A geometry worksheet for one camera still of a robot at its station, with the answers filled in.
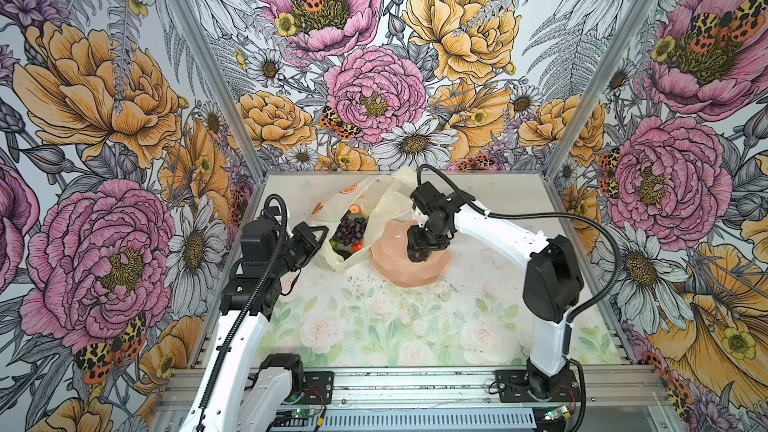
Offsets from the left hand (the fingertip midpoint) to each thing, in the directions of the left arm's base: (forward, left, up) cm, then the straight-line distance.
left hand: (331, 237), depth 73 cm
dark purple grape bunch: (+15, -2, -18) cm, 23 cm away
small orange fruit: (+24, -2, -20) cm, 31 cm away
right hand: (+3, -23, -14) cm, 27 cm away
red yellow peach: (+10, -4, -21) cm, 23 cm away
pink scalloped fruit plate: (+6, -15, -23) cm, 28 cm away
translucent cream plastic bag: (+19, -12, -8) cm, 24 cm away
